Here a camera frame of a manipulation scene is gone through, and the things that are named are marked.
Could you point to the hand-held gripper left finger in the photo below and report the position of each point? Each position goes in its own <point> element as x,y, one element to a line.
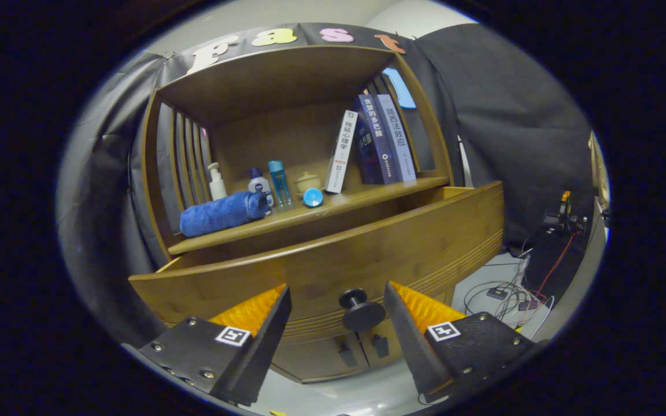
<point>258,346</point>

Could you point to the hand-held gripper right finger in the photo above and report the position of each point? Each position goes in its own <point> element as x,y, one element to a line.
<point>411,346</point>

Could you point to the wooden drawer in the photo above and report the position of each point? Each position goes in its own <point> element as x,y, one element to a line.
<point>367,254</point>

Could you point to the blue and white tube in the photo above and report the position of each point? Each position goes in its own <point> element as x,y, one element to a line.
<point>313,197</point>

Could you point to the wooden cabinet door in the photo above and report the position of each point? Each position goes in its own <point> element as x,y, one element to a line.
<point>392,364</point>
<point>315,359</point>

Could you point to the wooden countertop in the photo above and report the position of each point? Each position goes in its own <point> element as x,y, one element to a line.
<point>356,199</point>

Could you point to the wooden cabinet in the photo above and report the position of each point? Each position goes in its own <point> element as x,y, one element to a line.
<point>275,81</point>

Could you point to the blue folded towel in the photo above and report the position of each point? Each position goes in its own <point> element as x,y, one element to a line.
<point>217,215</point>

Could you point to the white bottle with blue cap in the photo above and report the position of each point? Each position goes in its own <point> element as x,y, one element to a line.
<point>258,186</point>

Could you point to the white pump bottle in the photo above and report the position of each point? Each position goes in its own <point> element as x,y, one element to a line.
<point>217,188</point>

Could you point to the clear blue bottle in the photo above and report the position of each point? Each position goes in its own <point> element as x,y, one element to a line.
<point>279,182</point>

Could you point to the beige lidded teacup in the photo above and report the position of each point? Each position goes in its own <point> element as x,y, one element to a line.
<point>308,184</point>

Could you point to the black and orange device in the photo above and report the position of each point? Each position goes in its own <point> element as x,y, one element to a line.
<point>564,216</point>

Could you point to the white book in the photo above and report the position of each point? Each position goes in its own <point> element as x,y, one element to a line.
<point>341,153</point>

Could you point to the dark blue book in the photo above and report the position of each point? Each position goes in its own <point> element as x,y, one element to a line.
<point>376,138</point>

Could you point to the pale lavender book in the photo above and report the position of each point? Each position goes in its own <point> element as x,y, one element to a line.
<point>396,136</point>

